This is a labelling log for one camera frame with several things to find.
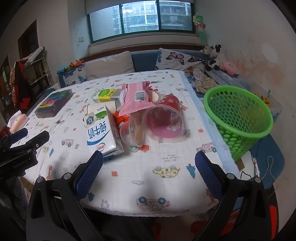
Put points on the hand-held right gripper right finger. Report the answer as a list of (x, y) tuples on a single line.
[(208, 176)]

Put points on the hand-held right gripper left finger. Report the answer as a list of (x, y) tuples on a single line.
[(90, 176)]

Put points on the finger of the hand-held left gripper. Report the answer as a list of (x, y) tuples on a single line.
[(37, 139), (18, 135)]

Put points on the white and blue milk carton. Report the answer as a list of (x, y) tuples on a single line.
[(101, 132)]

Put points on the small clear pudding cup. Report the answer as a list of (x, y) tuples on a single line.
[(136, 132)]

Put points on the green plastic mesh basket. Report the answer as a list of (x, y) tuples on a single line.
[(242, 120)]

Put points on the pink snack bag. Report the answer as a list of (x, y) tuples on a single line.
[(134, 97)]

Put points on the peach and white bundle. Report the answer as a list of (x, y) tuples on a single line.
[(18, 120)]

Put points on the dark box with colourful print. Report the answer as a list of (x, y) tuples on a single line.
[(54, 103)]

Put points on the red and black garment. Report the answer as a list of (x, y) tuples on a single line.
[(20, 85)]

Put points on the printed white tablecloth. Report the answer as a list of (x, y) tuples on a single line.
[(143, 166)]

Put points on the orange ball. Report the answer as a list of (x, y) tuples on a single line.
[(120, 119)]

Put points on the metal clothes rack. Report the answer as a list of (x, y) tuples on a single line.
[(39, 67)]

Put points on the small butterfly print pillow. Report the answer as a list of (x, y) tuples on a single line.
[(74, 76)]

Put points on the green and yellow drink carton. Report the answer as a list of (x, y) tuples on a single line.
[(106, 93)]

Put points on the red mesh toy bag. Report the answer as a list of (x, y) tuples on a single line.
[(171, 99)]

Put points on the orange toy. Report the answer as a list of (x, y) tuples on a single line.
[(76, 63)]

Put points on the beige printed garment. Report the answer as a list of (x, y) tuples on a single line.
[(205, 81)]

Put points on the yellow toy truck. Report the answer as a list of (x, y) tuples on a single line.
[(264, 99)]

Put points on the small beige pudding cup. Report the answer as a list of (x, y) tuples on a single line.
[(154, 96)]

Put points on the blue patterned cloth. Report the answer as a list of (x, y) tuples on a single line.
[(222, 77)]

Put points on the beige cushion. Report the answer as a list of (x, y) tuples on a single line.
[(108, 64)]

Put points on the pink plush toy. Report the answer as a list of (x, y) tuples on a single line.
[(230, 67)]

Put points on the black and white cow plush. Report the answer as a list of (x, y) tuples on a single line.
[(214, 63), (215, 49)]

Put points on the large butterfly print pillow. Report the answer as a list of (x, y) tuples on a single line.
[(175, 59)]

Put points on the green framed window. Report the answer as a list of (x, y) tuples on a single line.
[(138, 16)]

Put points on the green wall decoration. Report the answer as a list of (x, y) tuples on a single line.
[(200, 30)]

